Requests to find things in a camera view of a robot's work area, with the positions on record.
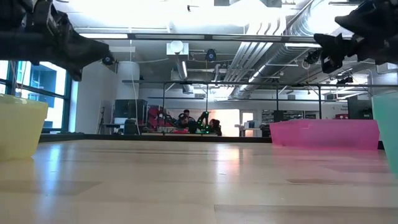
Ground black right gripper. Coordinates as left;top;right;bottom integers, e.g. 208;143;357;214
313;0;398;75

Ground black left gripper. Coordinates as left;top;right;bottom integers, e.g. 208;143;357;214
0;0;112;82

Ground white round column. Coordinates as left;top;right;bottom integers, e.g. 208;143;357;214
116;60;141;101

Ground black computer monitor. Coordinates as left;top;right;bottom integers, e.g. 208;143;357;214
347;99;374;121

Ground black tripod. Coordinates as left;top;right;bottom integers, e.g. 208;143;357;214
98;107;106;135

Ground black cabinet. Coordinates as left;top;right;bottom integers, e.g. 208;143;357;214
114;99;149;119

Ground pink plastic bin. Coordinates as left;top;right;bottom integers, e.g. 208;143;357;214
269;119;381;151

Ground yellow plastic bin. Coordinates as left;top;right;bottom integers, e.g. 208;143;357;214
0;93;49;162

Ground silver ceiling pipes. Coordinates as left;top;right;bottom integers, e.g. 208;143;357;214
223;42;274;82

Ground red tool cabinet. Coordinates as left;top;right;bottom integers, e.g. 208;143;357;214
147;105;169;127

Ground teal plastic bin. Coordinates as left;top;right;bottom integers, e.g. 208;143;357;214
371;91;398;175

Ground white ceiling lamp box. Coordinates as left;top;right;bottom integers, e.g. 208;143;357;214
166;40;190;56

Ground person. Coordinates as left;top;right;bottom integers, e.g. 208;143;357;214
177;109;195;128

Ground overhead light bar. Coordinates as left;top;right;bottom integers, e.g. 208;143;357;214
79;32;352;44

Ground silver round ventilation duct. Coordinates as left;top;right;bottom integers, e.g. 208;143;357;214
287;0;352;37

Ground dark window frame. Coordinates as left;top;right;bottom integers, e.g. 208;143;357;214
0;60;74;134

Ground black aluminium table frame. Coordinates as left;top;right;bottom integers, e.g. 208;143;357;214
39;133;385;150

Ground black metal rack frame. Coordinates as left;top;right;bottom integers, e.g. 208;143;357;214
122;79;398;138

